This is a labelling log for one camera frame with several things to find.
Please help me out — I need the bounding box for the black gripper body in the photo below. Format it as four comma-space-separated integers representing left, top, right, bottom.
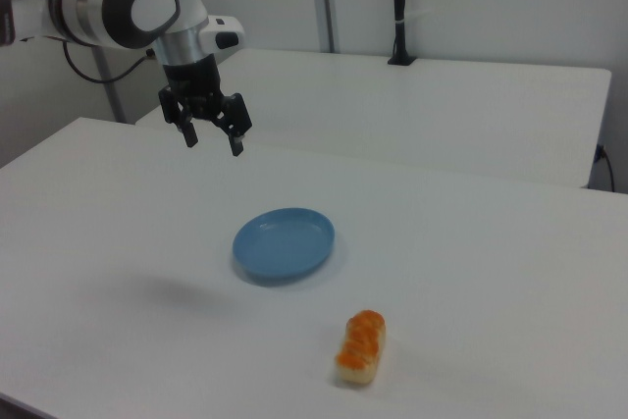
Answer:
161, 54, 225, 119

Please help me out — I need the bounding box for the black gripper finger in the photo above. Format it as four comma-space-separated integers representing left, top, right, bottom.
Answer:
157, 86, 199, 149
211, 91, 254, 159

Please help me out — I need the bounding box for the bread with orange topping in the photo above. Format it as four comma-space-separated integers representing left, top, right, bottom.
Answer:
334, 309, 388, 386

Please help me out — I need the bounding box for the blue oval plate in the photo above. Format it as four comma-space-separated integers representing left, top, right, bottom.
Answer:
232, 207, 338, 287

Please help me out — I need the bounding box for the white side table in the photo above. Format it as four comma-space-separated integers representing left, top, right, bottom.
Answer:
134, 48, 613, 190

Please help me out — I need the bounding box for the grey thin partition post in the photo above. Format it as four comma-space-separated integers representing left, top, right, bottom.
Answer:
94, 45, 125, 124

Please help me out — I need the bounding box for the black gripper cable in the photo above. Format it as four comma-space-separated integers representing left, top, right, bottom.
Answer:
62, 39, 150, 84

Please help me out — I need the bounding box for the black camera pole with base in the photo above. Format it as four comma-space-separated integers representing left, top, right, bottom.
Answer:
387, 0, 419, 67

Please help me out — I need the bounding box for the black wall power cable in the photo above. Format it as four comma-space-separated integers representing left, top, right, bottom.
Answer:
595, 142, 617, 193

